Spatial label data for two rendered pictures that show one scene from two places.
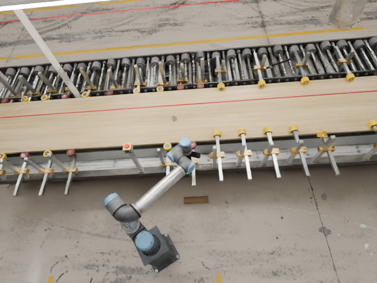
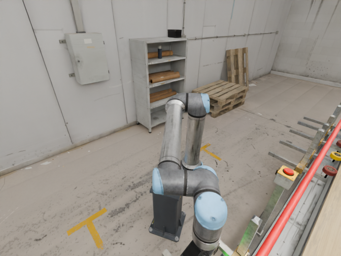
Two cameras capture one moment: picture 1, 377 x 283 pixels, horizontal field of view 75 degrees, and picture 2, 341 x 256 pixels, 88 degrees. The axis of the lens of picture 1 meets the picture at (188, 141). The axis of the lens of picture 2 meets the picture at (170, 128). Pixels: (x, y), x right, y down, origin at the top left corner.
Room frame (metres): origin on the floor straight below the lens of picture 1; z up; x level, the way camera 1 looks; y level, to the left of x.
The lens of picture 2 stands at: (1.10, -0.29, 1.82)
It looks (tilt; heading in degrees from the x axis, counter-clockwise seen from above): 32 degrees down; 131
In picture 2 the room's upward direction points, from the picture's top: 1 degrees clockwise
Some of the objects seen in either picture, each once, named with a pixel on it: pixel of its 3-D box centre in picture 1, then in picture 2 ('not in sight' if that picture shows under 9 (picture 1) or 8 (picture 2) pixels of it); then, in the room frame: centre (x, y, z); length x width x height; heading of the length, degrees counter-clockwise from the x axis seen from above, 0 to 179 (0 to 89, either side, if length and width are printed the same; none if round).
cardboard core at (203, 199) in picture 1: (196, 199); not in sight; (0.92, 0.02, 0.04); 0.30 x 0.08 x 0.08; 84
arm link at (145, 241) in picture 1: (145, 241); not in sight; (0.40, 0.50, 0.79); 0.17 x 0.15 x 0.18; 38
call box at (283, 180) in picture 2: (128, 148); (285, 178); (1.12, 0.53, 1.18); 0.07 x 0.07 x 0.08; 84
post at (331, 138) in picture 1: (322, 150); not in sight; (0.93, -1.22, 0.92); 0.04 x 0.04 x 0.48; 84
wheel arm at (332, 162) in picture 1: (330, 155); not in sight; (0.85, -1.25, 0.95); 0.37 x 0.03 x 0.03; 174
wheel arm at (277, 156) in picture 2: (71, 173); (295, 165); (1.16, 1.23, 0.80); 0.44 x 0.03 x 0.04; 174
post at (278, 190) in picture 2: (135, 161); (269, 210); (1.12, 0.53, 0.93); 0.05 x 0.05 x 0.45; 84
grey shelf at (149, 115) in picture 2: not in sight; (160, 85); (-1.17, 1.98, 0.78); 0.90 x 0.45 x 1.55; 84
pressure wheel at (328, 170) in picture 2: (72, 154); (327, 173); (1.35, 1.21, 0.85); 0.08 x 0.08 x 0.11
